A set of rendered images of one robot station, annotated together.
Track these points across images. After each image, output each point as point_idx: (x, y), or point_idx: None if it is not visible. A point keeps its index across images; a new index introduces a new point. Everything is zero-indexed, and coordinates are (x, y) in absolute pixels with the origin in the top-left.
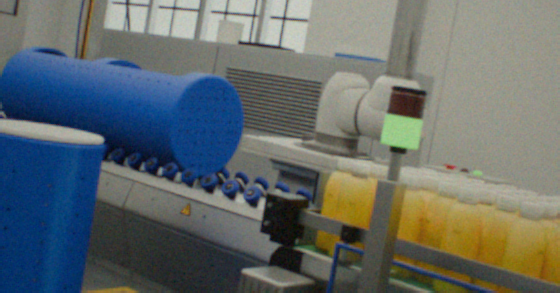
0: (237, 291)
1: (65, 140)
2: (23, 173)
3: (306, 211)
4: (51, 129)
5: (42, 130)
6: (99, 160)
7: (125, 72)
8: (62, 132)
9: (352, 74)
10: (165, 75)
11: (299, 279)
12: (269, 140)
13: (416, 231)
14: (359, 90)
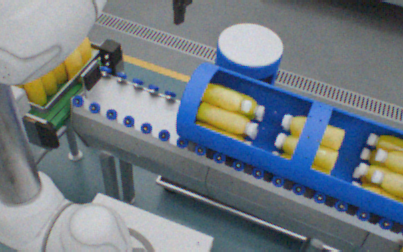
0: (123, 55)
1: (224, 30)
2: None
3: (98, 44)
4: (250, 47)
5: (246, 37)
6: (217, 54)
7: (278, 87)
8: (241, 44)
9: (87, 206)
10: (234, 72)
11: (97, 50)
12: (181, 238)
13: None
14: (75, 206)
